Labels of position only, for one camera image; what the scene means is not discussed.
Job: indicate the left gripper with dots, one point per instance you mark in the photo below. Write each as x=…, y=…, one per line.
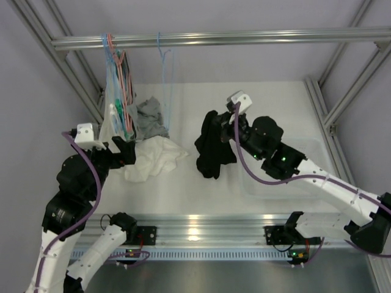
x=126, y=148

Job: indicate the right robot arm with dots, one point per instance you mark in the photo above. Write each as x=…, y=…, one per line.
x=361, y=218

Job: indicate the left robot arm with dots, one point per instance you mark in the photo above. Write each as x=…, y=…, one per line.
x=81, y=180

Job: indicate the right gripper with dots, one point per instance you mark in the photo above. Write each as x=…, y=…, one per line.
x=225, y=120

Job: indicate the left aluminium frame post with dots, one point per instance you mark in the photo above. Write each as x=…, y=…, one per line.
x=72, y=66

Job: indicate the white garment pile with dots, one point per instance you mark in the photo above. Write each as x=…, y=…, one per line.
x=153, y=156

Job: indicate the grey garment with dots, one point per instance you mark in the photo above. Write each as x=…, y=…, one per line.
x=147, y=119

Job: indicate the perforated cable duct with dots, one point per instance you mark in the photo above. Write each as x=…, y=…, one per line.
x=203, y=254

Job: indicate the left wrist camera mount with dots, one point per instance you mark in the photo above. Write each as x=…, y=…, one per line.
x=87, y=137

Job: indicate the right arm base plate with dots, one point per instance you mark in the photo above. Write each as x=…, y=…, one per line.
x=280, y=235

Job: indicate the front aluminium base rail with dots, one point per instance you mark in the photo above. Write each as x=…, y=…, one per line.
x=211, y=231

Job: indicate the black tank top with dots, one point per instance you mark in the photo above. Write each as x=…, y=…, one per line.
x=212, y=151

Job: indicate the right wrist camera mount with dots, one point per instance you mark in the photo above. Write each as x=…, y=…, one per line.
x=239, y=98

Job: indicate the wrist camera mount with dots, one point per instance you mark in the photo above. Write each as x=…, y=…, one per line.
x=87, y=137
x=239, y=98

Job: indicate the right aluminium frame post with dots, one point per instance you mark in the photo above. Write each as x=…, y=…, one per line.
x=351, y=68

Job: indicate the aluminium frame post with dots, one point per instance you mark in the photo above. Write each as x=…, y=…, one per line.
x=72, y=66
x=351, y=68

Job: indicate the aluminium hanging rail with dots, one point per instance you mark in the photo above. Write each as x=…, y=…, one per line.
x=324, y=35

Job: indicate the light blue wire hanger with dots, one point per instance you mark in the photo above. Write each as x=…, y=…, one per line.
x=167, y=79

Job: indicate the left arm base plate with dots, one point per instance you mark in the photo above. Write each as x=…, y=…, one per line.
x=141, y=236

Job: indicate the bundle of coloured hangers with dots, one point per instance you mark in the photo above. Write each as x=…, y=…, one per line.
x=118, y=93

